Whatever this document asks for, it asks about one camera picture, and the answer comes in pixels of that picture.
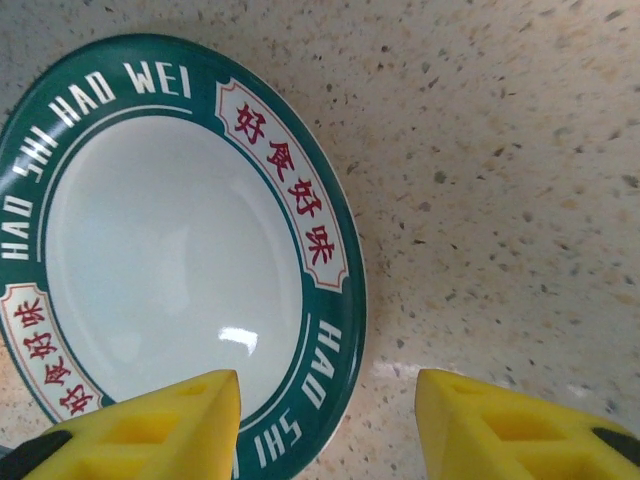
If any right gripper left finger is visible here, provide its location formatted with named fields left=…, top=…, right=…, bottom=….
left=0, top=368, right=242, bottom=480

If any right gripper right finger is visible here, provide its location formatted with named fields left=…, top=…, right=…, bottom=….
left=417, top=368, right=640, bottom=480

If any green Hao Wei lettered plate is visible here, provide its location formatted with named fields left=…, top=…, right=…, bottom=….
left=0, top=32, right=370, bottom=476

